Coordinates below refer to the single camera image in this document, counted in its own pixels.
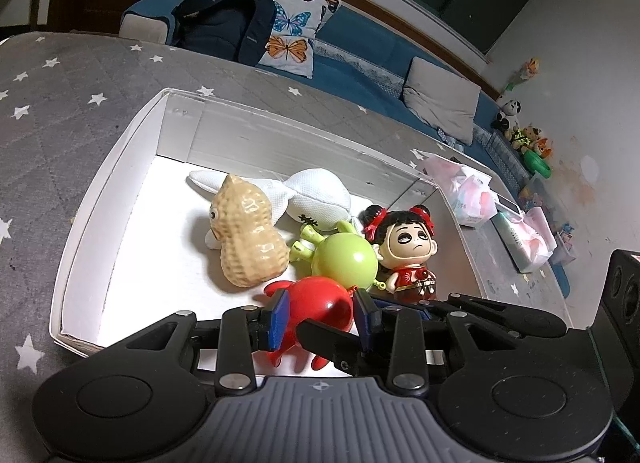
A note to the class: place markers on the green round toy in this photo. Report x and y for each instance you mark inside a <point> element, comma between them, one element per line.
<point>345,257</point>

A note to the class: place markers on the red round toy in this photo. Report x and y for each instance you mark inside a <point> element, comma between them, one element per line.
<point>317,298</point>

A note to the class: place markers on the blue sofa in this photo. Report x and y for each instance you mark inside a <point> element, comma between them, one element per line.
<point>361,61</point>

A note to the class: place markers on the panda plush toy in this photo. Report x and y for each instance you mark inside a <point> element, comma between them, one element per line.
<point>506,115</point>

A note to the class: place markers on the dark blue backpack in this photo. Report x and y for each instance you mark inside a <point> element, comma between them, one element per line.
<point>233,30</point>

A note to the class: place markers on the beige cushion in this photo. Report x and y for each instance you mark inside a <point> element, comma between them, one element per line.
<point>442,99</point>

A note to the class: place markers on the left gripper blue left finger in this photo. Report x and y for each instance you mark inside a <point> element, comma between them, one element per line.
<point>278,312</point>

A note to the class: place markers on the butterfly print pillow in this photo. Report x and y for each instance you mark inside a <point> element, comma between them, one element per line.
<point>290,47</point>

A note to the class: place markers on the white plush toy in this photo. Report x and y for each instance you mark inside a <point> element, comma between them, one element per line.
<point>313,195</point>

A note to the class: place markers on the grey star-pattern table mat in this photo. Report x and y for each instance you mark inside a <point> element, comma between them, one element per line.
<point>65,100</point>

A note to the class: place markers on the beige peanut toy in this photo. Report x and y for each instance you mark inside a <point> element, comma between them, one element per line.
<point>252,250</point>

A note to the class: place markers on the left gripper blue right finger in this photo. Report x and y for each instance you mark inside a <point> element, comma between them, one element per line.
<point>367,315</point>

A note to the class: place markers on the pile of small toys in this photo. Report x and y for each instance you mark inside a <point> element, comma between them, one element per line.
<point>533,148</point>

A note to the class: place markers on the red-dress doll figurine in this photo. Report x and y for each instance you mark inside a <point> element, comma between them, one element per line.
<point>404,240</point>

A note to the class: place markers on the white storage box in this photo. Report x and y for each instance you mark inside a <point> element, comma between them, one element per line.
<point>136,252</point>

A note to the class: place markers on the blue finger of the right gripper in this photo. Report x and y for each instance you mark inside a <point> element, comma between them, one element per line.
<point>343,349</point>

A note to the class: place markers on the pastel tissue pack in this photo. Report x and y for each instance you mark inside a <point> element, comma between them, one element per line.
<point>528,238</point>
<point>466,189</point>

